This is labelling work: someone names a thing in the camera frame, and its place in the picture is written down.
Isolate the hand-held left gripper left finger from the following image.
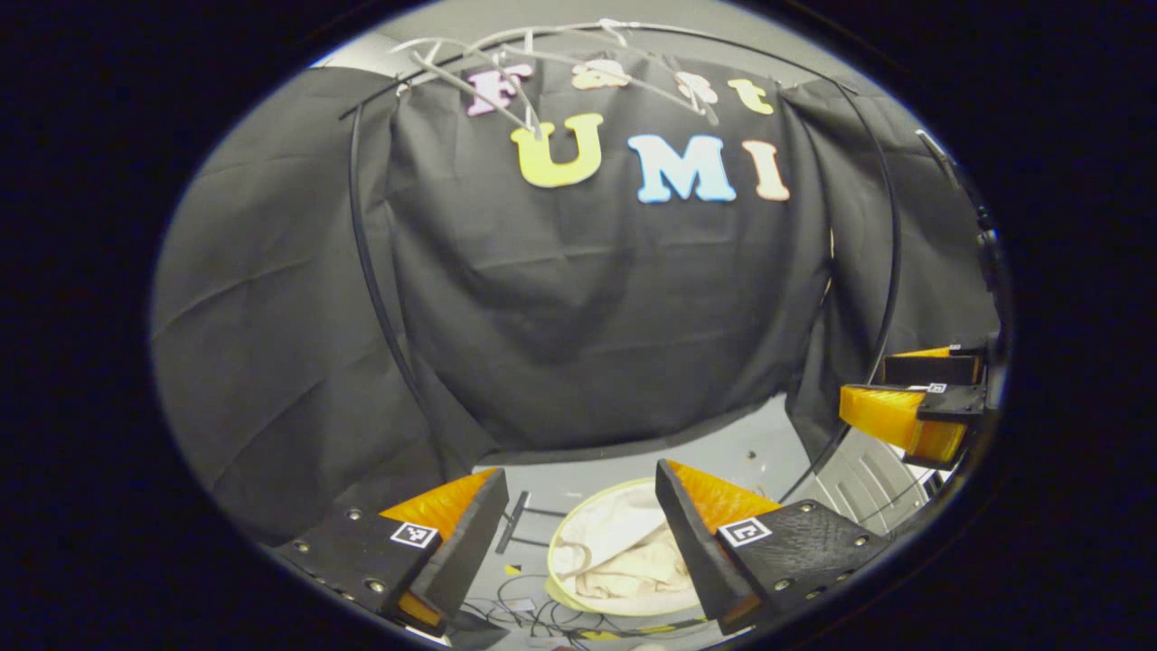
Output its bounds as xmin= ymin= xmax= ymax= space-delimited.
xmin=271 ymin=467 xmax=510 ymax=634

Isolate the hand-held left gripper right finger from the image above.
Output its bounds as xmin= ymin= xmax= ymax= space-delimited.
xmin=655 ymin=458 xmax=894 ymax=636

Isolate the round white laundry hamper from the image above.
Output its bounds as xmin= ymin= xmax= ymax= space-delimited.
xmin=545 ymin=477 xmax=715 ymax=618

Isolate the white plastic clothes hanger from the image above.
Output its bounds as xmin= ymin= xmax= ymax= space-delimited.
xmin=470 ymin=18 xmax=724 ymax=126
xmin=390 ymin=34 xmax=548 ymax=138

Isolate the black metal clothes rack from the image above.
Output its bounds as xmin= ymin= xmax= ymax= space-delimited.
xmin=339 ymin=18 xmax=903 ymax=554

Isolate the white ribbed plastic box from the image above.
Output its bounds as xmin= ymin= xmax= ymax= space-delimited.
xmin=809 ymin=429 xmax=936 ymax=536

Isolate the black backdrop cloth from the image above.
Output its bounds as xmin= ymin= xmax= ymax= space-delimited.
xmin=149 ymin=50 xmax=1000 ymax=543

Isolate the tangle of black cables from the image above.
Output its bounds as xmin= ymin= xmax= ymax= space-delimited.
xmin=466 ymin=574 xmax=715 ymax=645

